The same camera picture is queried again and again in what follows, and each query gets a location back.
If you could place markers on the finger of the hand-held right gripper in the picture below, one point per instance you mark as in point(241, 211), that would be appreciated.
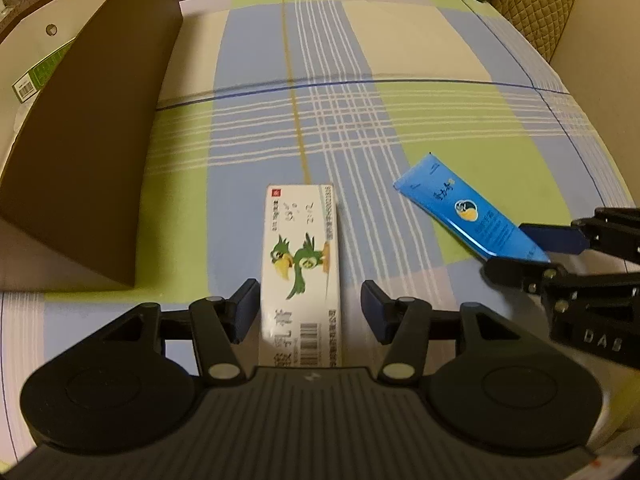
point(550, 239)
point(520, 272)

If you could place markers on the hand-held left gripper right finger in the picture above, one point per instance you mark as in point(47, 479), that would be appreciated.
point(375, 310)

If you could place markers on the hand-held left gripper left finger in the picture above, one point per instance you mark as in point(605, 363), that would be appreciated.
point(245, 310)

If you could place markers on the white medicine box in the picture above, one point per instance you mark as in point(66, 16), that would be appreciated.
point(300, 240)

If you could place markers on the blue ointment tube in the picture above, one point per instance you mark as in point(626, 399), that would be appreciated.
point(450, 200)

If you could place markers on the brown storage box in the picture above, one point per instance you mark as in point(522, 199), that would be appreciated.
point(100, 160)

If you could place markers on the green medicine box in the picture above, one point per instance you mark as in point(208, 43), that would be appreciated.
point(40, 72)

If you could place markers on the plaid tablecloth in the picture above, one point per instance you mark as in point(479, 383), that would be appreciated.
point(350, 125)

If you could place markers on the beige quilted chair cover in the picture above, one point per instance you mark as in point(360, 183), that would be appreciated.
point(540, 5)

